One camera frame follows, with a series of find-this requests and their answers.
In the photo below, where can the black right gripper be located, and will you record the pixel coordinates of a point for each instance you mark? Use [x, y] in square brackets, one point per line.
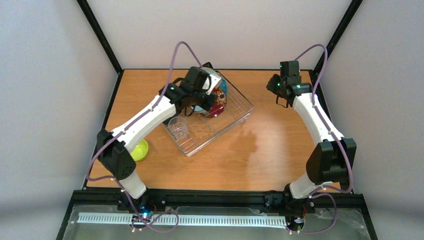
[274, 81]

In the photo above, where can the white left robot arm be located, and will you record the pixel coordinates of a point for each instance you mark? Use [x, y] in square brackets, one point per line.
[114, 147]

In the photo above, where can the wire metal dish rack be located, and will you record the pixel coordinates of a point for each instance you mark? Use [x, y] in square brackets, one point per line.
[204, 130]

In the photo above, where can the white slotted cable duct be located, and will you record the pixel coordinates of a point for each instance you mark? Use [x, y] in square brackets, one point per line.
[188, 220]

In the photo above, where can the black frame post left rear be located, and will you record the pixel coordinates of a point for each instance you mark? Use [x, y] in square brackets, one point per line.
[96, 28]

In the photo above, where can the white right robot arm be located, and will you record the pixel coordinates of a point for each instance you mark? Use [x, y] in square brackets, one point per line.
[332, 158]

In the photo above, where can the light green round plate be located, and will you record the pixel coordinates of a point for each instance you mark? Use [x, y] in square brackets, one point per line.
[211, 71]

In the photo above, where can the dark red plate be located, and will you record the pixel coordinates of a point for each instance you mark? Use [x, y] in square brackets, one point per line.
[219, 105]

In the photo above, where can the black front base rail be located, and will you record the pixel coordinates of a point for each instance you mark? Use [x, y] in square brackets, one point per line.
[274, 202]

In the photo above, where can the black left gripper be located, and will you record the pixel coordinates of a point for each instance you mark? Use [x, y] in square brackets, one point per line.
[205, 96]

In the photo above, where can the blue polka dot plate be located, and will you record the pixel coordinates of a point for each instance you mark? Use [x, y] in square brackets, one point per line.
[223, 86]

